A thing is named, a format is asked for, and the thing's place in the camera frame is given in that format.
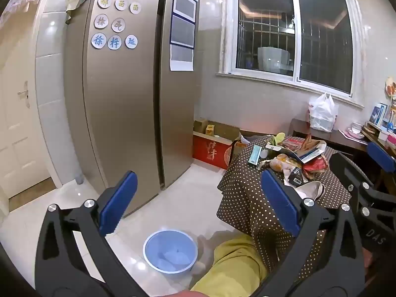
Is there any red cardboard box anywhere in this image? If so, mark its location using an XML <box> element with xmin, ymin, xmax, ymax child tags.
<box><xmin>192</xmin><ymin>118</ymin><xmax>241</xmax><ymax>170</ymax></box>

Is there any light blue plastic basin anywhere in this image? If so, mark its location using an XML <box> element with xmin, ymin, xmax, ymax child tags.
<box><xmin>143</xmin><ymin>230</ymin><xmax>198</xmax><ymax>274</ymax></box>

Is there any white tub outside window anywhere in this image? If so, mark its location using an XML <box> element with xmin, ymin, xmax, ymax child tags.
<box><xmin>258</xmin><ymin>46</ymin><xmax>292</xmax><ymax>72</ymax></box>

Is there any white-framed sliding window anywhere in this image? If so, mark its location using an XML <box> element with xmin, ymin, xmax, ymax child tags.
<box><xmin>223</xmin><ymin>0</ymin><xmax>364</xmax><ymax>106</ymax></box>

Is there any wooden shelf unit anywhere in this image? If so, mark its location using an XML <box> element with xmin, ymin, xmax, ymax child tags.
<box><xmin>360</xmin><ymin>99</ymin><xmax>396</xmax><ymax>149</ymax></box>

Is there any dark wooden cabinet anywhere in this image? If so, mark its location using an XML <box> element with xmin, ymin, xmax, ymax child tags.
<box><xmin>289</xmin><ymin>118</ymin><xmax>376</xmax><ymax>161</ymax></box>

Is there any red food packet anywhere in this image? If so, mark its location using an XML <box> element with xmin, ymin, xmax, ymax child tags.
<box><xmin>278</xmin><ymin>138</ymin><xmax>310</xmax><ymax>149</ymax></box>

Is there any brown printed cardboard box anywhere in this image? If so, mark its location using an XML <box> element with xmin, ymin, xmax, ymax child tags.
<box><xmin>230</xmin><ymin>133</ymin><xmax>257</xmax><ymax>166</ymax></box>

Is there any teal toothpaste box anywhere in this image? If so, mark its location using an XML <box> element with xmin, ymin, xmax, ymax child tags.
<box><xmin>249</xmin><ymin>145</ymin><xmax>263</xmax><ymax>165</ymax></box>

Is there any person's yellow-green trouser leg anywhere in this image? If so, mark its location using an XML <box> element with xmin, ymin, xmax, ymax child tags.
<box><xmin>189</xmin><ymin>233</ymin><xmax>270</xmax><ymax>297</ymax></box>

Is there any blue and white picture box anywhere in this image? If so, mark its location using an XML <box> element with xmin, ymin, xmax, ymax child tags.
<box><xmin>371</xmin><ymin>103</ymin><xmax>389</xmax><ymax>125</ymax></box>

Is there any white paper bag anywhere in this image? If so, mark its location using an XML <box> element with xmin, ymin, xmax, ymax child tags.
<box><xmin>291</xmin><ymin>181</ymin><xmax>325</xmax><ymax>208</ymax></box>

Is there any white panel door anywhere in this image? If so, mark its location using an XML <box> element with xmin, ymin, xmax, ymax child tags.
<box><xmin>0</xmin><ymin>3</ymin><xmax>51</xmax><ymax>198</ymax></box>

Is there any brown polka-dot tablecloth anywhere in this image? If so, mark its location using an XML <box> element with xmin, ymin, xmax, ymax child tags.
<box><xmin>217</xmin><ymin>134</ymin><xmax>366</xmax><ymax>282</ymax></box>

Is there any small black box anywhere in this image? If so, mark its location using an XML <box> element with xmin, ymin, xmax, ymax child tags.
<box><xmin>283</xmin><ymin>167</ymin><xmax>307</xmax><ymax>189</ymax></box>

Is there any group of round character magnets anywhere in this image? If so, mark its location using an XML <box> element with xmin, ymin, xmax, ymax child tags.
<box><xmin>91</xmin><ymin>0</ymin><xmax>145</xmax><ymax>50</ymax></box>

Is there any blue-bordered printed sheet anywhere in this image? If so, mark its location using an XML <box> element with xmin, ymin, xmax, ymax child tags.
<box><xmin>172</xmin><ymin>0</ymin><xmax>197</xmax><ymax>23</ymax></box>
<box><xmin>170</xmin><ymin>15</ymin><xmax>195</xmax><ymax>49</ymax></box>

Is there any banana peel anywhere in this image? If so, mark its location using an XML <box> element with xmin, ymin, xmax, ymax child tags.
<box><xmin>268</xmin><ymin>132</ymin><xmax>286</xmax><ymax>147</ymax></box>

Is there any brown paper bag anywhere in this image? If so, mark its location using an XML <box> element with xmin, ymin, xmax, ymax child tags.
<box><xmin>301</xmin><ymin>134</ymin><xmax>327</xmax><ymax>155</ymax></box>

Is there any white bowl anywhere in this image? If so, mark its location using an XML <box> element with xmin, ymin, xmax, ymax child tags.
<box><xmin>348</xmin><ymin>123</ymin><xmax>365</xmax><ymax>137</ymax></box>

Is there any grey double-door refrigerator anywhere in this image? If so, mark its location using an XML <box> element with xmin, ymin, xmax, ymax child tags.
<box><xmin>63</xmin><ymin>0</ymin><xmax>201</xmax><ymax>220</ymax></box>

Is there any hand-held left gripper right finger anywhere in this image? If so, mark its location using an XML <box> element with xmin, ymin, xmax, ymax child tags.
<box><xmin>254</xmin><ymin>170</ymin><xmax>363</xmax><ymax>297</ymax></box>

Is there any metal door handle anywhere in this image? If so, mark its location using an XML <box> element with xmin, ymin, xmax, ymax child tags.
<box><xmin>18</xmin><ymin>81</ymin><xmax>30</xmax><ymax>109</ymax></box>

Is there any pink magazine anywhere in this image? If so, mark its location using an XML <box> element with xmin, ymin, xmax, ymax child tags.
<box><xmin>338</xmin><ymin>129</ymin><xmax>366</xmax><ymax>140</ymax></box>

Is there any white paper sheet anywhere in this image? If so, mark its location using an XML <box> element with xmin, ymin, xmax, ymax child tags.
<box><xmin>169</xmin><ymin>44</ymin><xmax>194</xmax><ymax>72</ymax></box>

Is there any white plastic bag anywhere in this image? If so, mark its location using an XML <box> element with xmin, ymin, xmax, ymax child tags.
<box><xmin>307</xmin><ymin>93</ymin><xmax>339</xmax><ymax>132</ymax></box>

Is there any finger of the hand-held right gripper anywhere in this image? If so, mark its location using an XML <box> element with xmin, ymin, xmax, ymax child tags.
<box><xmin>329</xmin><ymin>152</ymin><xmax>373</xmax><ymax>194</ymax></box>
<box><xmin>367</xmin><ymin>142</ymin><xmax>396</xmax><ymax>174</ymax></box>

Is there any orange and white snack bag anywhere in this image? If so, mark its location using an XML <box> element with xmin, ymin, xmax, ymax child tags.
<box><xmin>258</xmin><ymin>154</ymin><xmax>299</xmax><ymax>173</ymax></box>

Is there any blue and white carton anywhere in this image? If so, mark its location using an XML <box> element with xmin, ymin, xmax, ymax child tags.
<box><xmin>289</xmin><ymin>147</ymin><xmax>326</xmax><ymax>164</ymax></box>

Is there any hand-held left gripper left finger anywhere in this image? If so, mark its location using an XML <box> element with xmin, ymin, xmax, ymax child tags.
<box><xmin>35</xmin><ymin>170</ymin><xmax>146</xmax><ymax>297</ymax></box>

